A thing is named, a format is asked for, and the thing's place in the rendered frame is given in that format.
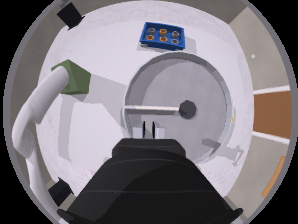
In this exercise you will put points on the blue crate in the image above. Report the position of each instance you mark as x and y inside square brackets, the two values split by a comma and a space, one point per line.
[156, 43]

